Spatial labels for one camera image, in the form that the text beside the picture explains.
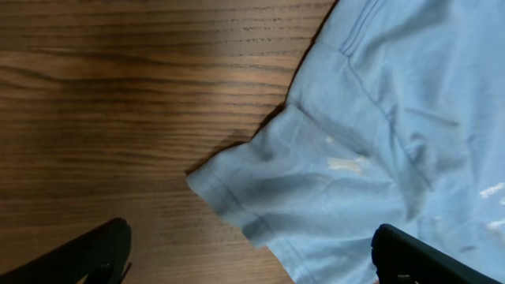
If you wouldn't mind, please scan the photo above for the light blue printed t-shirt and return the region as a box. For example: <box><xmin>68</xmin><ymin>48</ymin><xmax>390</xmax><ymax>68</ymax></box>
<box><xmin>187</xmin><ymin>0</ymin><xmax>504</xmax><ymax>283</ymax></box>

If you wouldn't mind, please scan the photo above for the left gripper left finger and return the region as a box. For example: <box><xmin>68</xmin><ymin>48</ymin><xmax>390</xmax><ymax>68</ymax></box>
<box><xmin>1</xmin><ymin>218</ymin><xmax>132</xmax><ymax>284</ymax></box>

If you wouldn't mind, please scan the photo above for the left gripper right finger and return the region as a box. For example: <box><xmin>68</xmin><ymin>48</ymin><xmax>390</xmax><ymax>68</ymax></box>
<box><xmin>371</xmin><ymin>224</ymin><xmax>500</xmax><ymax>284</ymax></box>

